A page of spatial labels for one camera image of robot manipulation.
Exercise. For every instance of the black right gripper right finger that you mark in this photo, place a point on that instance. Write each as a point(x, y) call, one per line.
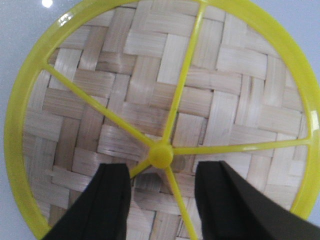
point(232, 209)

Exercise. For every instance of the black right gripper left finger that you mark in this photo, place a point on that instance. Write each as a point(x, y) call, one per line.
point(101, 211)

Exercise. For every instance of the bamboo steamer lid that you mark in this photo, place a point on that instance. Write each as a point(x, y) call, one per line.
point(162, 86)

